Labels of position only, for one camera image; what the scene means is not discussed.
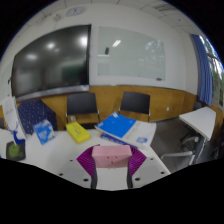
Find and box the dark blue dotted bag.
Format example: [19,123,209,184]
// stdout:
[17,99,58,136]

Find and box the pink charger block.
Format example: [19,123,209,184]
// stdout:
[91,144,133,169]

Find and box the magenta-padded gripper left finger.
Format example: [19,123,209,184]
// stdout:
[57,145,98,190]

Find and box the black mouse pad green print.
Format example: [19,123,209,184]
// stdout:
[5,140,27,162]

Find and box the white paper bag blue deer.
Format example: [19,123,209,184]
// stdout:
[0,95,27,145]

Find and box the glass whiteboard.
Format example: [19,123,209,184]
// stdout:
[97,25,167,81]

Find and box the large black wall display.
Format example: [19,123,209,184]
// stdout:
[9,24,92,100]

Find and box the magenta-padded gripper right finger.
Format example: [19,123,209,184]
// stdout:
[126,145,172,190]

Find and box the blue curtain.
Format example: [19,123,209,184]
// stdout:
[190,33,214,107]

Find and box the blue and white book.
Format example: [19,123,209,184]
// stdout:
[94,111,157,149]

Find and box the white side table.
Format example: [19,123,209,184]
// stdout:
[161,105,218,164]

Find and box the black office chair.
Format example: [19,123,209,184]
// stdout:
[65,92,101,129]
[118,91,152,123]

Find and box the blue tissue box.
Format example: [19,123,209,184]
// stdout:
[32,119,56,146]

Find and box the yellow sticky note block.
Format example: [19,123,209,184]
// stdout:
[65,121,92,144]

